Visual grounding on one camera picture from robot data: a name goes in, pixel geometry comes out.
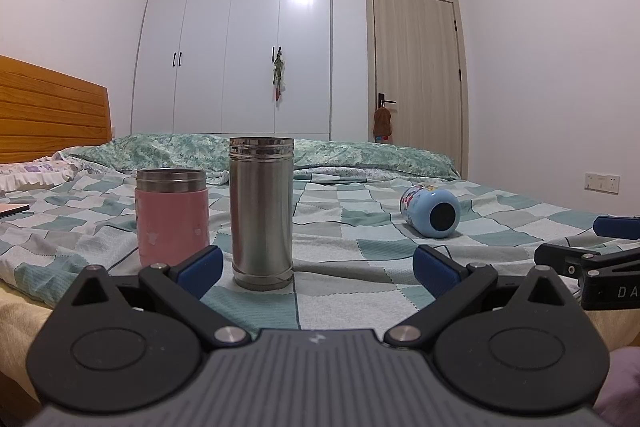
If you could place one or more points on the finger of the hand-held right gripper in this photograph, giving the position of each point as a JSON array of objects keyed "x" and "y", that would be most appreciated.
[
  {"x": 620, "y": 227},
  {"x": 560, "y": 257}
]

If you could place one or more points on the white wall socket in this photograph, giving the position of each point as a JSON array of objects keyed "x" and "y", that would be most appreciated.
[{"x": 601, "y": 182}]

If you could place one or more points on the purple cloth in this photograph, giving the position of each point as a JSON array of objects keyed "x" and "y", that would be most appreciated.
[{"x": 622, "y": 387}]

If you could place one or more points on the flat dark tablet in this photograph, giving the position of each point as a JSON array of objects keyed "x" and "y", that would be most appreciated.
[{"x": 12, "y": 209}]

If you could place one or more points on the white wardrobe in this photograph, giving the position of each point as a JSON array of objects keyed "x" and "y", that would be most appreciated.
[{"x": 235, "y": 42}]

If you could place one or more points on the green hanging ornament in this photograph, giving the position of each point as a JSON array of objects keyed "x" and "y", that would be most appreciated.
[{"x": 278, "y": 72}]

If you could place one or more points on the light wooden door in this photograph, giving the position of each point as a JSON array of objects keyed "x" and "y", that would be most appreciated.
[{"x": 417, "y": 72}]

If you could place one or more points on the beige mattress cover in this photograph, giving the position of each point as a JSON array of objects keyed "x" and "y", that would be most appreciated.
[{"x": 20, "y": 322}]

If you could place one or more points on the green floral quilt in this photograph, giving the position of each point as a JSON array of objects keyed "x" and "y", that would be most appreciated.
[{"x": 350, "y": 154}]

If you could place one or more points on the tall silver steel cup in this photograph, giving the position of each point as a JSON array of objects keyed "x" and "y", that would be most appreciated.
[{"x": 261, "y": 212}]

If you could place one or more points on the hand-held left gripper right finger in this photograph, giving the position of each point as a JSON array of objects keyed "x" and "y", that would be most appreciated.
[{"x": 434, "y": 274}]

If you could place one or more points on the blue printed cup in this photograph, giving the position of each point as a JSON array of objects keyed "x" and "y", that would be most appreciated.
[{"x": 432, "y": 210}]

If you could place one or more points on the purple floral pillow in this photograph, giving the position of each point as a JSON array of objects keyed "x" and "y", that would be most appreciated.
[{"x": 30, "y": 172}]

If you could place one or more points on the checked green bedsheet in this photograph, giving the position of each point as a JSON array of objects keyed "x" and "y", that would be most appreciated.
[{"x": 350, "y": 237}]

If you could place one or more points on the wooden headboard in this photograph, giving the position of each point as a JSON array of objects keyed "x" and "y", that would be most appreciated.
[{"x": 50, "y": 112}]

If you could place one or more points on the pink steel cup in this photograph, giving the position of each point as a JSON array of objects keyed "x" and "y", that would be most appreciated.
[{"x": 172, "y": 217}]

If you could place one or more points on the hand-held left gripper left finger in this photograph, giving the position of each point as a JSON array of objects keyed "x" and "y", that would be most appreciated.
[{"x": 202, "y": 271}]

